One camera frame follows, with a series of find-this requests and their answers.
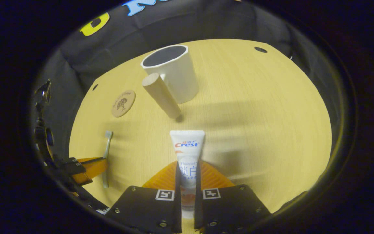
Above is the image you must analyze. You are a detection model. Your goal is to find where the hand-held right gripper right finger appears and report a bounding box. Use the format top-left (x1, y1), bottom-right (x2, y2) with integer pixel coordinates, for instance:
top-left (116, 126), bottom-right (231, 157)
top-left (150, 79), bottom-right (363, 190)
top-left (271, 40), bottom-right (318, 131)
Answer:
top-left (194, 161), bottom-right (272, 234)

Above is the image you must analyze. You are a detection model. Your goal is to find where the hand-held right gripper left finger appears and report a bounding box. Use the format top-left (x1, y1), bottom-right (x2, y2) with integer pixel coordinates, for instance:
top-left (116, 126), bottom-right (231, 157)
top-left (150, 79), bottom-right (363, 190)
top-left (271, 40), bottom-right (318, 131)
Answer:
top-left (104, 161), bottom-right (182, 234)

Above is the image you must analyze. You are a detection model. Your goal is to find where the white cup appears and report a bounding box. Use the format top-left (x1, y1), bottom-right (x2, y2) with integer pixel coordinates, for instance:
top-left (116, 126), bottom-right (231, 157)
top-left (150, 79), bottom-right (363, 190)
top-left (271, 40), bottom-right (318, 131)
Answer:
top-left (141, 45), bottom-right (199, 119)

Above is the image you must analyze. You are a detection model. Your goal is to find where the white toothpaste tube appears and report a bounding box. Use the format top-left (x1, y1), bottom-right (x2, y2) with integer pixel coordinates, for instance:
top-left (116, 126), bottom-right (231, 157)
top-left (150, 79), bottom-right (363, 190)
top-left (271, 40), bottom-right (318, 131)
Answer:
top-left (169, 130), bottom-right (205, 219)

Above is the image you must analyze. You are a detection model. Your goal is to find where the round wooden coaster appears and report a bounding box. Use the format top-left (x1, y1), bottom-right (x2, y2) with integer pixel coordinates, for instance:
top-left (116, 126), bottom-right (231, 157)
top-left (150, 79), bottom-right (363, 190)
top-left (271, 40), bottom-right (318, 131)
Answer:
top-left (111, 90), bottom-right (136, 118)

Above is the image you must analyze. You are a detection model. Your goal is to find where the pale green toothbrush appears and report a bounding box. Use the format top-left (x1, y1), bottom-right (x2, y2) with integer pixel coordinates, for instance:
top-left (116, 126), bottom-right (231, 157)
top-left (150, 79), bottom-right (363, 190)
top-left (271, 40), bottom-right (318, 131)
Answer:
top-left (102, 130), bottom-right (113, 189)

